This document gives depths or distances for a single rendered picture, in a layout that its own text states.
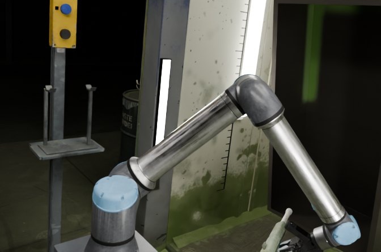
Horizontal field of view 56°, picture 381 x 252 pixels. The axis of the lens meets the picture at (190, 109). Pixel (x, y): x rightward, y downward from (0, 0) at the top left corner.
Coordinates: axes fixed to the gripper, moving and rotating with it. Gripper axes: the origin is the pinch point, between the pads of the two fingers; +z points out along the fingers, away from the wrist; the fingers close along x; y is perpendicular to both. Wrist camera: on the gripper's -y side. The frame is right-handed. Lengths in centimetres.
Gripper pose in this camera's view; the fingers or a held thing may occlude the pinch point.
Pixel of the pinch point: (274, 250)
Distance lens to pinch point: 172.5
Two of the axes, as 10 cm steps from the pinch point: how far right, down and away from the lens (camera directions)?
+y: 4.9, 8.6, -1.2
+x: 4.5, -1.4, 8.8
